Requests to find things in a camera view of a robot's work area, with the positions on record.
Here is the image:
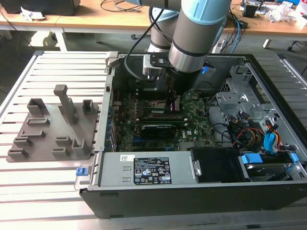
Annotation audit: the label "black camera cable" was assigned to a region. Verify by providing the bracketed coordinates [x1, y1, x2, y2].
[124, 7, 173, 81]

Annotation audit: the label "white paper piece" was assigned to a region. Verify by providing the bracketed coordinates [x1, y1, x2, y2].
[20, 7, 46, 21]

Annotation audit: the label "black RAM slot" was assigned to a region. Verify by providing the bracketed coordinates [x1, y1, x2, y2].
[135, 87, 168, 93]
[135, 92, 168, 99]

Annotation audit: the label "orange red wires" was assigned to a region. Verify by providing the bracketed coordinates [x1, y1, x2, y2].
[266, 123, 283, 151]

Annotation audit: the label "green motherboard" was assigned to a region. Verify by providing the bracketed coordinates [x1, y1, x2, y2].
[112, 88, 218, 153]

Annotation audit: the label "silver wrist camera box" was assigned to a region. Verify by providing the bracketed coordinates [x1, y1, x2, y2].
[142, 54, 171, 77]

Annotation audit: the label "blue hanging cable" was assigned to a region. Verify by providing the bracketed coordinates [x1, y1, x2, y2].
[234, 16, 243, 55]

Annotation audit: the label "black open PC case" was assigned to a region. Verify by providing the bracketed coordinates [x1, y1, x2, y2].
[74, 51, 307, 219]

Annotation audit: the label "black desk cables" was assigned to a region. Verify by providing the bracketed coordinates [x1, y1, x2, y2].
[100, 0, 135, 12]

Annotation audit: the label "large black case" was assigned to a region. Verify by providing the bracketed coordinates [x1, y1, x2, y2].
[3, 0, 81, 16]

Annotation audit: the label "gray power supply unit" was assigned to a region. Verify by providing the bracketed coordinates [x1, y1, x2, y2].
[97, 150, 200, 187]

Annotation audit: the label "white crumpled plastic bag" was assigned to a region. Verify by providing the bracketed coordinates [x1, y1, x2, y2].
[265, 2, 300, 23]

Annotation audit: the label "silver hard disk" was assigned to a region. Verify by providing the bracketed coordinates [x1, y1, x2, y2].
[244, 162, 288, 180]

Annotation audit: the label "white power strip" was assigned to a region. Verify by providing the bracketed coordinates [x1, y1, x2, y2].
[213, 39, 226, 52]

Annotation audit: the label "wooden desk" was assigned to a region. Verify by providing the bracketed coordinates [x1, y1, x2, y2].
[0, 0, 307, 52]

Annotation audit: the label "black graphics card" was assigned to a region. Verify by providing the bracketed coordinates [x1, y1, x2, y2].
[140, 123, 177, 139]

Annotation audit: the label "metal CPU socket cover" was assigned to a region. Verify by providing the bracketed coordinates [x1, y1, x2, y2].
[148, 99, 168, 111]

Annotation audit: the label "blue flat data cable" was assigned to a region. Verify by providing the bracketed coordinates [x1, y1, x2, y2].
[263, 122, 279, 156]

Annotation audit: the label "gray parts rack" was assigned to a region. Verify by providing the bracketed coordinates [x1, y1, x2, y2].
[6, 83, 100, 163]

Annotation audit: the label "yellow red power wires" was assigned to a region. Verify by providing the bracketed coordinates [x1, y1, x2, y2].
[237, 128, 264, 144]

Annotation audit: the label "silver metal drive cage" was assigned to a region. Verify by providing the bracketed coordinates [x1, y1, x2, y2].
[215, 64, 283, 135]

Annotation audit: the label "blue disk carrier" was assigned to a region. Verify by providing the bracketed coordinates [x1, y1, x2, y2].
[241, 153, 299, 173]

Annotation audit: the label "small black device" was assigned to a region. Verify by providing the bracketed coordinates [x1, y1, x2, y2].
[242, 2, 261, 17]

